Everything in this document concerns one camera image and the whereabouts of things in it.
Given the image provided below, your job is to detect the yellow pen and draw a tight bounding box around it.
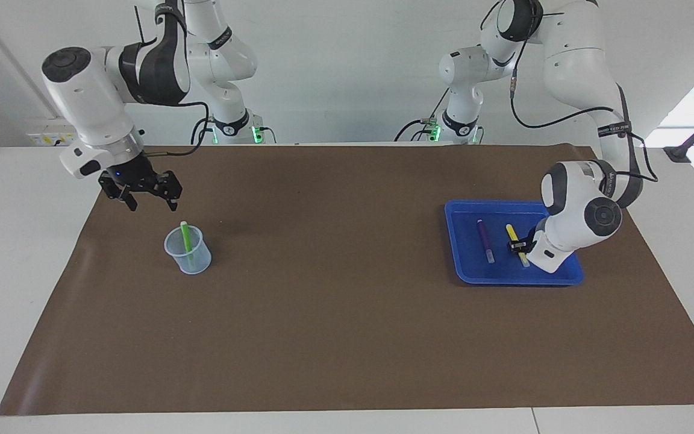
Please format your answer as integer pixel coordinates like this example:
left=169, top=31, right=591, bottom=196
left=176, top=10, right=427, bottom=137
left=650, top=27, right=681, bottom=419
left=505, top=224, right=531, bottom=269

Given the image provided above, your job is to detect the purple pen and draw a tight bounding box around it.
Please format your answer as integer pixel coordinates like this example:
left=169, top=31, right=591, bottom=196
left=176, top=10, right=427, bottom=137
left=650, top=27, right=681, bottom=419
left=476, top=218, right=496, bottom=265

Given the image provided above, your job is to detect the green pen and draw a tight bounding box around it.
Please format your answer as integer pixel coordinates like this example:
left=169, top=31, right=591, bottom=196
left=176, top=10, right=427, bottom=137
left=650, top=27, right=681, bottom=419
left=180, top=220, right=195, bottom=269

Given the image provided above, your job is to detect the blue plastic tray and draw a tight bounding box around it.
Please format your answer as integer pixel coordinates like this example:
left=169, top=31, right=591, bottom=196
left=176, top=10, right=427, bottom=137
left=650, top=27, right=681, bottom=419
left=444, top=200, right=585, bottom=287

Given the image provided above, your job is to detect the clear plastic cup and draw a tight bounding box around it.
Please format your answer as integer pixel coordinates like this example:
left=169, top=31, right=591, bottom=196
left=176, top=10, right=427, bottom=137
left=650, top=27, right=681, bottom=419
left=163, top=224, right=213, bottom=275

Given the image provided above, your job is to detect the brown table mat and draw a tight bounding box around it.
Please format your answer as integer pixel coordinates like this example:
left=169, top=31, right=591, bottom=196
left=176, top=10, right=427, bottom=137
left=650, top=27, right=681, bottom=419
left=0, top=144, right=694, bottom=417

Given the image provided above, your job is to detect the black base cable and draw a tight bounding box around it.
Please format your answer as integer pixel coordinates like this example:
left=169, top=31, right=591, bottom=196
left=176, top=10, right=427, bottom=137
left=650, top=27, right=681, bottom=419
left=395, top=89, right=451, bottom=143
left=190, top=117, right=216, bottom=146

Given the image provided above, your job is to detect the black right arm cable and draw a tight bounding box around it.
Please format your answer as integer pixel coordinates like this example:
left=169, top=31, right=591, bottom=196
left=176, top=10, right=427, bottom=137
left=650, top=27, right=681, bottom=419
left=142, top=99, right=210, bottom=159

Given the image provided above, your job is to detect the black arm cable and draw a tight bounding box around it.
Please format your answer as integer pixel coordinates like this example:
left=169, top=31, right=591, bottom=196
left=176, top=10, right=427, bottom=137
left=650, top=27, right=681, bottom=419
left=142, top=99, right=210, bottom=159
left=508, top=36, right=660, bottom=184

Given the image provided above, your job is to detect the white wall socket box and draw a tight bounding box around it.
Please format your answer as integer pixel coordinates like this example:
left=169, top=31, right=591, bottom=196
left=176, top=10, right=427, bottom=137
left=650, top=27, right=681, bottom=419
left=26, top=116, right=89, bottom=148

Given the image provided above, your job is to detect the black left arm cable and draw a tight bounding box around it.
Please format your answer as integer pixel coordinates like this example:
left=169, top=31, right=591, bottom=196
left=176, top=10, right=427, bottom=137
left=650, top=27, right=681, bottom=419
left=508, top=36, right=660, bottom=184

